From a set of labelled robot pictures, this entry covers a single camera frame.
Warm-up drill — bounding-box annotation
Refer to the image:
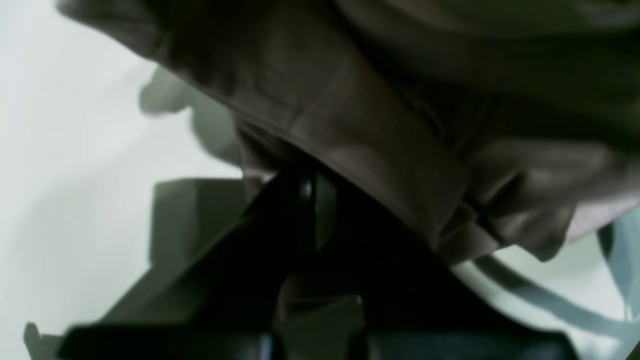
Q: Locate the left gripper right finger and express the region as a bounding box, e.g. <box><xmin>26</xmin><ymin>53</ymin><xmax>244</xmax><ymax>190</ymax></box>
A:
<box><xmin>322</xmin><ymin>172</ymin><xmax>578</xmax><ymax>360</ymax></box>

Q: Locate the pink T-shirt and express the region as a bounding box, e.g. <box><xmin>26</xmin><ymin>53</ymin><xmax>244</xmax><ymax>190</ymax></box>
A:
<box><xmin>56</xmin><ymin>0</ymin><xmax>639</xmax><ymax>264</ymax></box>

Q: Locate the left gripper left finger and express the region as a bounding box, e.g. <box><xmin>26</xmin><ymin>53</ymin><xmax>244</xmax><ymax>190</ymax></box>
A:
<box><xmin>57</xmin><ymin>167</ymin><xmax>316</xmax><ymax>360</ymax></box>

